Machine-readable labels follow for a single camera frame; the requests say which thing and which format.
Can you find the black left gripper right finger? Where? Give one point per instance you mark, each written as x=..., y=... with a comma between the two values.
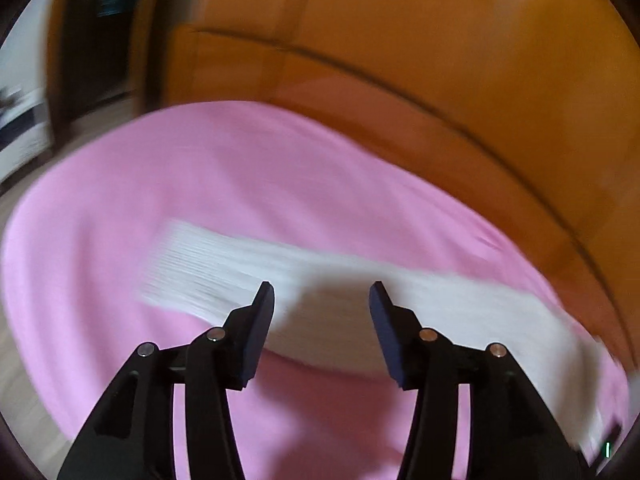
x=513, y=435

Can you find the dark doorway with handle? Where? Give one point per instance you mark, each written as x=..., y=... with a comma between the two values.
x=86, y=58

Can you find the white cabinet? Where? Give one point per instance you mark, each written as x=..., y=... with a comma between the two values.
x=25, y=129

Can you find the orange wooden headboard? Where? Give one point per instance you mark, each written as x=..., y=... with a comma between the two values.
x=525, y=110

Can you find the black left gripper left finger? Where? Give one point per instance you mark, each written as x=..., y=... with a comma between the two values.
x=129, y=434

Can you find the pink bed sheet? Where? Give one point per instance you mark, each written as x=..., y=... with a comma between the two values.
x=76, y=247

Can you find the white knit sweater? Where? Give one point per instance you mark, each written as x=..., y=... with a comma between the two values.
x=322, y=316

